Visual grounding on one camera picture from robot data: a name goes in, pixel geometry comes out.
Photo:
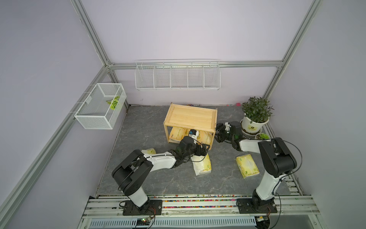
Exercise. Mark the white mesh wall basket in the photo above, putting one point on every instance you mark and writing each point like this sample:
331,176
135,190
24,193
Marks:
95,113

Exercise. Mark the white wire wall shelf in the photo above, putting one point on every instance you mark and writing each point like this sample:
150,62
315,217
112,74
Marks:
185,74

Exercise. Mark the wooden two-tier shelf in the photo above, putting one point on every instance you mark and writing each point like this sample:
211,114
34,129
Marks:
190,117

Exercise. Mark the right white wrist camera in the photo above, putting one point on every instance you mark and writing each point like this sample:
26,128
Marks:
227,127

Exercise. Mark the green leaf in basket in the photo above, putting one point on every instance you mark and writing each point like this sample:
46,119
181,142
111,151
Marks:
113,103

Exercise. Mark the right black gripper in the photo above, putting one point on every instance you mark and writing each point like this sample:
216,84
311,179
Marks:
219,138

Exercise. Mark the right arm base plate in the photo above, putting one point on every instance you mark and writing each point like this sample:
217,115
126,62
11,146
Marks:
256,205

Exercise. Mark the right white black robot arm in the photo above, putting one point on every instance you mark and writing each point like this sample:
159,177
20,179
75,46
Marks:
277,159

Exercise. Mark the large potted green plant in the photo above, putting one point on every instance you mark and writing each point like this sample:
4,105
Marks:
257,113

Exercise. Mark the small potted succulent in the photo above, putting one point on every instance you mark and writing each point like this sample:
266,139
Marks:
262,136

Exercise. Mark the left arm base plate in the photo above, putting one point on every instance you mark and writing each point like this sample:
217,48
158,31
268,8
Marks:
143,207

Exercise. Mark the green tissue pack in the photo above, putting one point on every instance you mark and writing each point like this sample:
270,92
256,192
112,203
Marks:
247,166
150,151
201,165

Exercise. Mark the orange tissue pack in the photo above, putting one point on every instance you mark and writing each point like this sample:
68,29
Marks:
178,133
205,137

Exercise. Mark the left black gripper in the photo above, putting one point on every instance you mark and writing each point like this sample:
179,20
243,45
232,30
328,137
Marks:
204,152

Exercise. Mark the aluminium rail frame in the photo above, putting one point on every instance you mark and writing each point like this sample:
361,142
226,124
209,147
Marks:
202,212

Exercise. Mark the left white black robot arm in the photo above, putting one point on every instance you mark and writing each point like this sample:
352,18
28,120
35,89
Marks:
131,173

